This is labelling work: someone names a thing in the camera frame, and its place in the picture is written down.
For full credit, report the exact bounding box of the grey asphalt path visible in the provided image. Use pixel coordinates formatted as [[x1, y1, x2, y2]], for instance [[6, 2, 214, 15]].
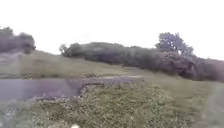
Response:
[[0, 75, 146, 102]]

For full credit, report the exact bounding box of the green grass field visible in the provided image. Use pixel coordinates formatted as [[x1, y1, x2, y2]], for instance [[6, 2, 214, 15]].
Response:
[[0, 49, 224, 128]]

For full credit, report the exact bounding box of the clump of dark bushes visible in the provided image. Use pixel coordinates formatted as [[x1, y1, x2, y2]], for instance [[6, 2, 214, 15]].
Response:
[[0, 26, 37, 55]]

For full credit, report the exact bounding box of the long row of bushes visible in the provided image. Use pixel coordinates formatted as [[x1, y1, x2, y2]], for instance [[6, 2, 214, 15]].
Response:
[[59, 41, 224, 83]]

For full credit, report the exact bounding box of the dark tall tree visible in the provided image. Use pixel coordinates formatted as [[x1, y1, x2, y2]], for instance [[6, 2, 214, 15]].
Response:
[[154, 31, 195, 57]]

